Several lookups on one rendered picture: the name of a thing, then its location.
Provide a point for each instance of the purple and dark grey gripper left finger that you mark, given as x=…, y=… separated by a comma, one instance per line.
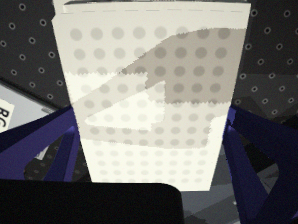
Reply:
x=21, y=144

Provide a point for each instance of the white well plate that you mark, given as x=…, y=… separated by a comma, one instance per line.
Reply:
x=151, y=83

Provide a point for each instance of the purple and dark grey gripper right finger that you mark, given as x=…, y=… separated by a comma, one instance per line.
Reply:
x=279, y=143

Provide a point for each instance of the light grey square plate with rg label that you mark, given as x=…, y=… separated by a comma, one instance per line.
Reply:
x=18, y=108

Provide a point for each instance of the dark grey perforated base plate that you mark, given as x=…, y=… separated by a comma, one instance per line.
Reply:
x=266, y=84

